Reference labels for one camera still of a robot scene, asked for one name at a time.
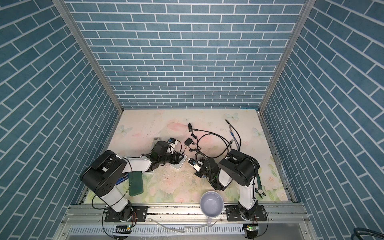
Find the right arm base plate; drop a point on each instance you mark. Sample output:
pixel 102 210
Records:
pixel 239 213

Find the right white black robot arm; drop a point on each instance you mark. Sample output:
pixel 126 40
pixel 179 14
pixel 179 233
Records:
pixel 234 167

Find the aluminium frame rail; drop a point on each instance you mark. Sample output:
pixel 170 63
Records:
pixel 286 221

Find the green network switch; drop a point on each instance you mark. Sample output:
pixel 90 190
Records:
pixel 136 183

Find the lavender mug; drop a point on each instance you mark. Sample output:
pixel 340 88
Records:
pixel 211 205

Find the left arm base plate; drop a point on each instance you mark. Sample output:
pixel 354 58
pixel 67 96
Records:
pixel 130 213

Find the green handled pliers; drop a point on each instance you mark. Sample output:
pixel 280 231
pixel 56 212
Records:
pixel 260 190

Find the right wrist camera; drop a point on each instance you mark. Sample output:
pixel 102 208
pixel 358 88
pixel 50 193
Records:
pixel 194 164

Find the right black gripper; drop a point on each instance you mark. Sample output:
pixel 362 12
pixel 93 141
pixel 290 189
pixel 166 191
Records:
pixel 197 174

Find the white network switch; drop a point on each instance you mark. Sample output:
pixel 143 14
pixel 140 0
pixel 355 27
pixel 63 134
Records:
pixel 178 162

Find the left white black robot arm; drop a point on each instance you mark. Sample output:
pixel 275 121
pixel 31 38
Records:
pixel 102 176

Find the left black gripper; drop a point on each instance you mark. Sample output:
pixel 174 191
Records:
pixel 176 158

